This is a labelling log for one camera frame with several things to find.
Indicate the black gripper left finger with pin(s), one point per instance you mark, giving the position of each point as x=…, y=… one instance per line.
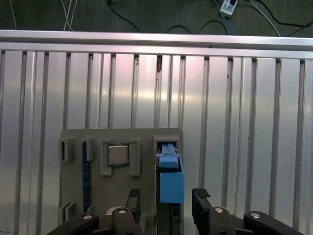
x=133, y=205

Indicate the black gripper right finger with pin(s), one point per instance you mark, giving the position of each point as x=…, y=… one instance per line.
x=200, y=210

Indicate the hard disk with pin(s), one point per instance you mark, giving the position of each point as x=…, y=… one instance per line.
x=171, y=186

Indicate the grey parts rack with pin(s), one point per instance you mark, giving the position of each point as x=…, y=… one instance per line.
x=117, y=186

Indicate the blue RAM stick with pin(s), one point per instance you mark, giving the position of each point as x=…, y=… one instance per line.
x=86, y=186

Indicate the silver CPU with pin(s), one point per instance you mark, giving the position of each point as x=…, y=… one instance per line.
x=118, y=154

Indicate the white power strip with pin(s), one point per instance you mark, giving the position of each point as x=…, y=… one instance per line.
x=228, y=6

